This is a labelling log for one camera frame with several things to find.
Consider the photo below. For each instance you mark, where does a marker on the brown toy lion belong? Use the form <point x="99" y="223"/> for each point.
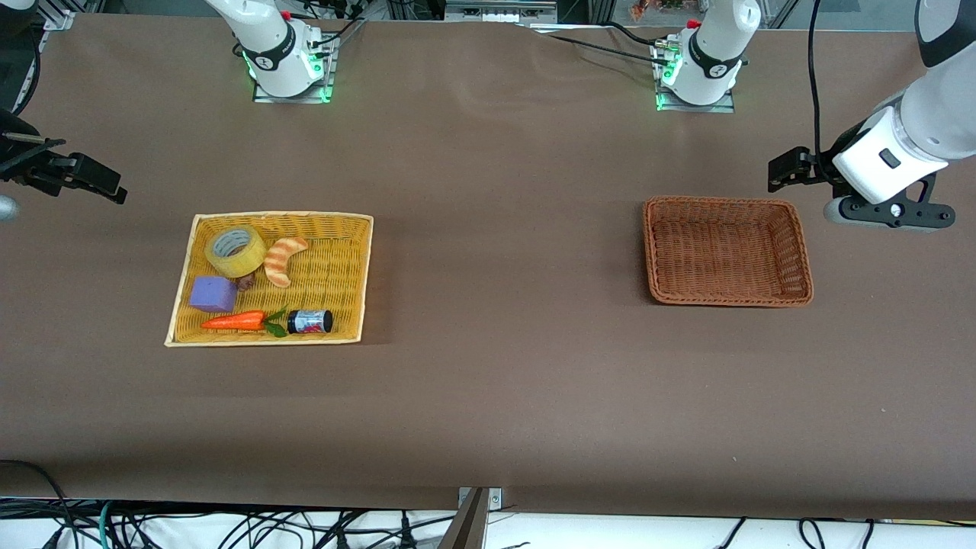
<point x="245" y="283"/>

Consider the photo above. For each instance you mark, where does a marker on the grey background machine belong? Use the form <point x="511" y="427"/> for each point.
<point x="499" y="9"/>

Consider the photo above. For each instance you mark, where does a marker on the small metal table bracket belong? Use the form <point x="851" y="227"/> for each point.
<point x="494" y="497"/>

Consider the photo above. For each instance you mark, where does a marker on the aluminium frame corner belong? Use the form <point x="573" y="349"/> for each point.
<point x="59" y="20"/>

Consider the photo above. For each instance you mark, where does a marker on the purple foam cube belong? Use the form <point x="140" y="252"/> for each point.
<point x="212" y="293"/>

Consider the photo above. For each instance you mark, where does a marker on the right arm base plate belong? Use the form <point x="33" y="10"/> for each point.
<point x="326" y="76"/>

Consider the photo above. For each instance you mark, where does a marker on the orange toy carrot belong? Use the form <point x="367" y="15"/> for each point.
<point x="236" y="321"/>

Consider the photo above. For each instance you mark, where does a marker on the brown table cloth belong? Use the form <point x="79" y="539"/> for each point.
<point x="503" y="381"/>

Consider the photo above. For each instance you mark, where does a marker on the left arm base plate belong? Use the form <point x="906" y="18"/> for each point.
<point x="728" y="105"/>

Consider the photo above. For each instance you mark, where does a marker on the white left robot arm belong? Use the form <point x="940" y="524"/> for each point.
<point x="713" y="65"/>

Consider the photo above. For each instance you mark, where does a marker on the small black-lidded can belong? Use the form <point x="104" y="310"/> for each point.
<point x="309" y="322"/>

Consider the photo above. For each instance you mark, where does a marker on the yellow tape roll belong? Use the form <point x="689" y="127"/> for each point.
<point x="245" y="263"/>

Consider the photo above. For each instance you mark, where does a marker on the yellow wicker basket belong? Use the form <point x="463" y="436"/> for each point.
<point x="328" y="267"/>

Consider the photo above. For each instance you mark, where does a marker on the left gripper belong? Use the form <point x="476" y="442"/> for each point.
<point x="822" y="166"/>

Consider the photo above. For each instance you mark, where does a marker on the dark table post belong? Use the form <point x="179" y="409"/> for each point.
<point x="467" y="526"/>

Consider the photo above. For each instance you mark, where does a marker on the brown wicker basket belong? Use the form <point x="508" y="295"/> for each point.
<point x="728" y="252"/>

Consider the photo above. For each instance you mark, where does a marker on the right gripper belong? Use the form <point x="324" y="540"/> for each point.
<point x="36" y="168"/>

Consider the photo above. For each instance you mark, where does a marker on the toy croissant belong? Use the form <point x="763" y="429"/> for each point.
<point x="278" y="259"/>

